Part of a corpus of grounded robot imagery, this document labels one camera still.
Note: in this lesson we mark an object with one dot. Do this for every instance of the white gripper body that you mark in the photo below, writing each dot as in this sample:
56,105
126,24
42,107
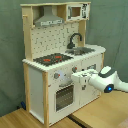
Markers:
83,76

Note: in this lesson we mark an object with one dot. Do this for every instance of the white oven door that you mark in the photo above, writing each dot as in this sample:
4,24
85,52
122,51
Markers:
61,98

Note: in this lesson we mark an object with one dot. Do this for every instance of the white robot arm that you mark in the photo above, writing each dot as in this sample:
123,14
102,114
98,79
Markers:
105,81

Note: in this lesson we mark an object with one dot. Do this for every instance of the wooden toy kitchen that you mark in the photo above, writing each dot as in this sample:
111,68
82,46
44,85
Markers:
46,40

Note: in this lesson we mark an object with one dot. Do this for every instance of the right stove knob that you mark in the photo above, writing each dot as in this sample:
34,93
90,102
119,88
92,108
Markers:
74,69

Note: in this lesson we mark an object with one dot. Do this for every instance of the stove knob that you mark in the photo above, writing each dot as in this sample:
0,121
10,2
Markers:
74,69
56,75

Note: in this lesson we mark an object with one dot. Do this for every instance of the grey ice dispenser panel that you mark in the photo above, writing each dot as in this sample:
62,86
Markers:
92,67

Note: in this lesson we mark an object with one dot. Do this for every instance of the left stove knob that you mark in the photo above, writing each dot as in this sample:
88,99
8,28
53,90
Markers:
56,75

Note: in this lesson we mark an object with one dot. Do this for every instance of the grey toy sink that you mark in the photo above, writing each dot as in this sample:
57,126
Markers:
79,51

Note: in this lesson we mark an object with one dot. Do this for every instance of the black toy faucet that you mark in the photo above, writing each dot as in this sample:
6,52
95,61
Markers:
73,41

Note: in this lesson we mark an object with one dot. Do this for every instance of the black toy stovetop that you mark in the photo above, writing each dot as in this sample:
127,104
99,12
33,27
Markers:
52,59

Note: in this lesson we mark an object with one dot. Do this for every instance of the toy microwave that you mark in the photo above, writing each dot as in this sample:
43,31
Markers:
78,11

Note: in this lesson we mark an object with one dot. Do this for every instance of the grey range hood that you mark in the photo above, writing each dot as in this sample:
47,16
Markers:
48,18

